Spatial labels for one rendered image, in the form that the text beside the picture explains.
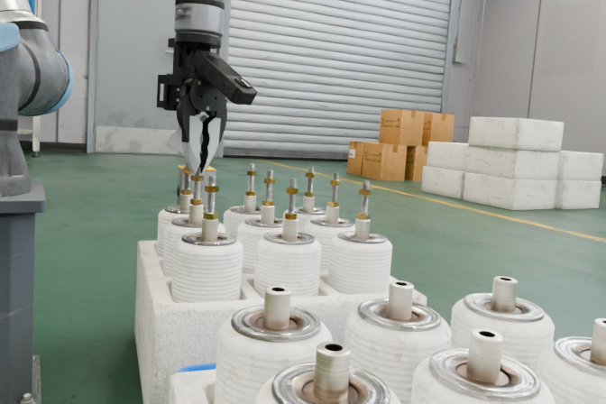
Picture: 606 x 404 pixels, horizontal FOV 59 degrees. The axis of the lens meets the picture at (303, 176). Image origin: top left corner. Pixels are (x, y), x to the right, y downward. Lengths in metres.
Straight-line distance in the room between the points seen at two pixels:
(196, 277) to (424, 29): 6.74
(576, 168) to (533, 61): 3.63
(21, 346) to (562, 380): 0.66
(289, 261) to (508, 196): 2.73
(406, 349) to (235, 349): 0.14
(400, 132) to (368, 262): 3.81
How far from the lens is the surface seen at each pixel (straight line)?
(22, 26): 0.94
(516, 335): 0.54
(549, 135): 3.57
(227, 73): 0.82
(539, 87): 7.17
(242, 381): 0.44
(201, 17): 0.85
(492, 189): 3.48
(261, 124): 6.09
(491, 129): 3.50
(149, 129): 5.80
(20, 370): 0.86
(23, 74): 0.85
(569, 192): 3.74
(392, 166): 4.56
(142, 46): 5.82
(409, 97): 7.13
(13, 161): 0.81
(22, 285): 0.81
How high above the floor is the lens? 0.42
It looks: 6 degrees down
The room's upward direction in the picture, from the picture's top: 4 degrees clockwise
